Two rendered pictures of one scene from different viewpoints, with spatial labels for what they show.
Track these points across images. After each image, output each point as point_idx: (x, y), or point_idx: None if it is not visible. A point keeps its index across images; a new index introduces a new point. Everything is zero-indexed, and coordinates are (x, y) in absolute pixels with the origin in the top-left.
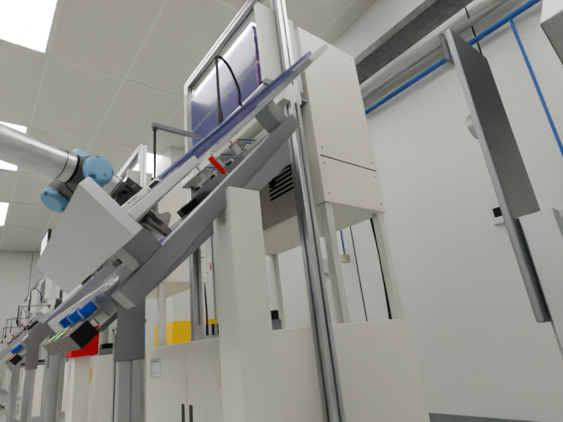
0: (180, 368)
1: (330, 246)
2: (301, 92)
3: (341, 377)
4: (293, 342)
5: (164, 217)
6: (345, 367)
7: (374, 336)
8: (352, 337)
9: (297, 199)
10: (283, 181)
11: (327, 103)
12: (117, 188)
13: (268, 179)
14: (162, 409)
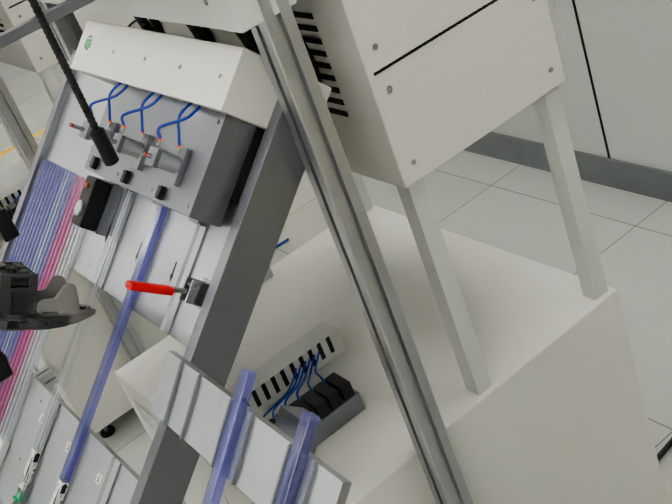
0: (202, 465)
1: (433, 271)
2: None
3: (481, 483)
4: (389, 497)
5: (65, 300)
6: (487, 466)
7: (542, 377)
8: (496, 413)
9: (343, 255)
10: None
11: None
12: None
13: (268, 256)
14: (191, 481)
